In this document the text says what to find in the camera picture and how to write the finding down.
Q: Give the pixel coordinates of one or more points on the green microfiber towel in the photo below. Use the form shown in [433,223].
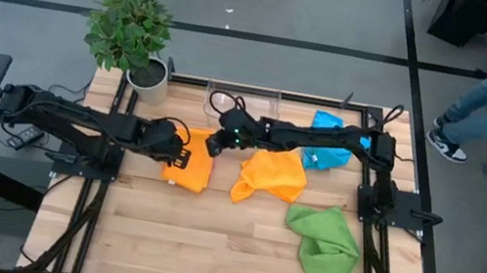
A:
[328,255]

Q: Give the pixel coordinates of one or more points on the clear plastic bin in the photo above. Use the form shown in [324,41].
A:
[259,102]

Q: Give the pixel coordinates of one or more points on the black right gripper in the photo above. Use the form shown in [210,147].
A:
[242,129]

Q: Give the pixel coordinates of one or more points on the black power adapter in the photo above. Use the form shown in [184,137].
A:
[23,136]

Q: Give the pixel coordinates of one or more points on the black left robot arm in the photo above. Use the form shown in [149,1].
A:
[77,121]

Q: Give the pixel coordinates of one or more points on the green leafy plant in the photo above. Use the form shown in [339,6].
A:
[128,28]

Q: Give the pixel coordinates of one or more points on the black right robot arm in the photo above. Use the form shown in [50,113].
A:
[352,137]

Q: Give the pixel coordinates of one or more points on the white plant pot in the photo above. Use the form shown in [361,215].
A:
[151,94]

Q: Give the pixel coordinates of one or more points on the black floor cabinet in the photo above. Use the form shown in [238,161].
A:
[466,17]

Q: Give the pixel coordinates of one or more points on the blue microfiber towel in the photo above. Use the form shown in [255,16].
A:
[326,158]

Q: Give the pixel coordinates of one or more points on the black metal table frame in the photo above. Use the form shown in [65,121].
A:
[318,102]

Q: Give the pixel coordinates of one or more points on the orange microfiber towel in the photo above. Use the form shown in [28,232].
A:
[274,174]
[196,168]

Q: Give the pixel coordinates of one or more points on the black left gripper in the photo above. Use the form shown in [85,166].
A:
[163,140]

